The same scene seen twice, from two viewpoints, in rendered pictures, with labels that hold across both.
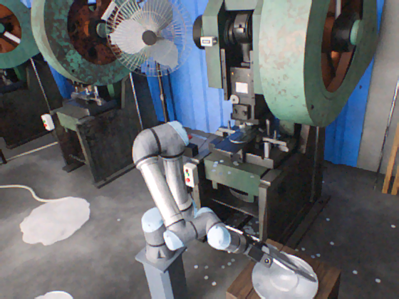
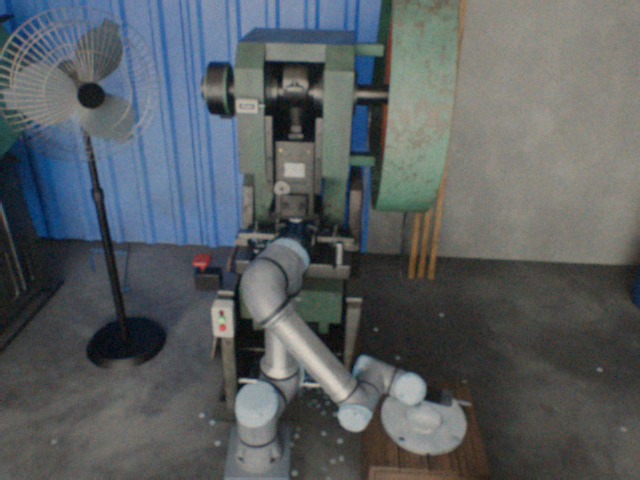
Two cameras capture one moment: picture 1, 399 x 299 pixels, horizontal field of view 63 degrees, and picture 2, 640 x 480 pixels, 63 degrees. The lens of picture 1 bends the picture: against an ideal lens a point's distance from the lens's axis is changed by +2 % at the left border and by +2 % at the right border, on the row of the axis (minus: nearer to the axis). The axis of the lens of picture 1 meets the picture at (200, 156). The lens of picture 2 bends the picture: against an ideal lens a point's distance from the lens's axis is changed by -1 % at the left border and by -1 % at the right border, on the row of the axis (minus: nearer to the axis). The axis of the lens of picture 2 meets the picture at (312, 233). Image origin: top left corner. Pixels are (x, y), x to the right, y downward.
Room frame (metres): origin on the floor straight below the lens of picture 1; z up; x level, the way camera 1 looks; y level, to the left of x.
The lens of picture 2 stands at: (0.26, 0.80, 1.78)
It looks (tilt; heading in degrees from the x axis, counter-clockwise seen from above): 29 degrees down; 321
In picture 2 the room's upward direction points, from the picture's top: 1 degrees clockwise
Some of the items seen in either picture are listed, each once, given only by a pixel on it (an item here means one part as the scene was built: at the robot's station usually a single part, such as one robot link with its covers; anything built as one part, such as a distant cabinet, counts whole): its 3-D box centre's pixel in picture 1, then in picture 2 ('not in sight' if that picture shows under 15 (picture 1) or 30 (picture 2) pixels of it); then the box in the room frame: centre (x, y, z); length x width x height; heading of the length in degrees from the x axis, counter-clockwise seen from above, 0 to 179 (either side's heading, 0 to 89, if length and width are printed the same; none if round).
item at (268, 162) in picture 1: (251, 144); (296, 250); (1.75, -0.32, 0.67); 0.45 x 0.30 x 0.06; 48
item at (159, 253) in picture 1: (159, 243); (258, 440); (1.17, 0.25, 0.50); 0.15 x 0.15 x 0.10
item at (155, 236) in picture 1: (157, 224); (258, 410); (1.18, 0.24, 0.62); 0.13 x 0.12 x 0.14; 117
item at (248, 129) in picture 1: (251, 133); (296, 233); (1.75, -0.32, 0.76); 0.15 x 0.09 x 0.05; 48
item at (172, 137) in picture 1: (175, 178); (279, 328); (1.23, 0.13, 0.82); 0.15 x 0.12 x 0.55; 117
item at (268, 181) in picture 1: (301, 176); (357, 280); (1.68, -0.62, 0.45); 0.92 x 0.12 x 0.90; 138
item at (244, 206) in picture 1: (254, 192); (296, 320); (1.76, -0.33, 0.31); 0.43 x 0.42 x 0.01; 48
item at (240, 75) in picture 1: (246, 90); (295, 172); (1.72, -0.30, 1.04); 0.17 x 0.15 x 0.30; 138
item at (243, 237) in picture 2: (228, 127); (254, 231); (1.87, -0.20, 0.76); 0.17 x 0.06 x 0.10; 48
